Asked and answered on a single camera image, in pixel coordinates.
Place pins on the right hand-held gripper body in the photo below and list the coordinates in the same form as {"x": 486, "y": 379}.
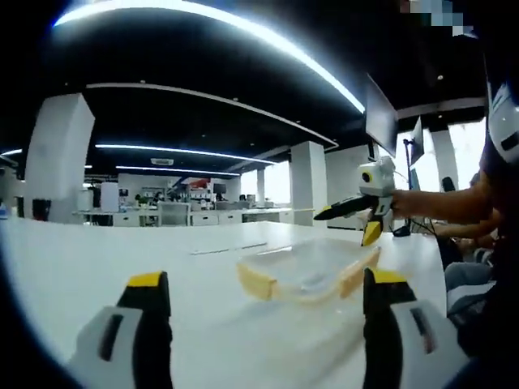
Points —
{"x": 379, "y": 182}

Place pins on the row of white desks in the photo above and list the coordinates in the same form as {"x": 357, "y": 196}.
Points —
{"x": 202, "y": 219}

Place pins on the person's right hand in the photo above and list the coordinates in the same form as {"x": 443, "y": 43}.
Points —
{"x": 398, "y": 202}

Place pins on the large hanging dark monitor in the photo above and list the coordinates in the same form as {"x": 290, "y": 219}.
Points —
{"x": 381, "y": 117}

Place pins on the person's dark shirt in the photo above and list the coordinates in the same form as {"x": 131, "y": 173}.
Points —
{"x": 500, "y": 263}

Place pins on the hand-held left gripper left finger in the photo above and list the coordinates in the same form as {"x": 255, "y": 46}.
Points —
{"x": 146, "y": 324}

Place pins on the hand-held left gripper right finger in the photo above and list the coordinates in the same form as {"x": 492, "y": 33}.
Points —
{"x": 389, "y": 324}

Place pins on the white worn chest device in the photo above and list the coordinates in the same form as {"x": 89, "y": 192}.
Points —
{"x": 504, "y": 121}

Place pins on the person's legs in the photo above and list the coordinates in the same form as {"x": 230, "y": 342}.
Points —
{"x": 466, "y": 283}

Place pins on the long ceiling light strip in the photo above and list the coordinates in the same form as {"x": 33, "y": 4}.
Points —
{"x": 243, "y": 28}

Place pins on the clear lid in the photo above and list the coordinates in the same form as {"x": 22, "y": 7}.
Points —
{"x": 308, "y": 267}

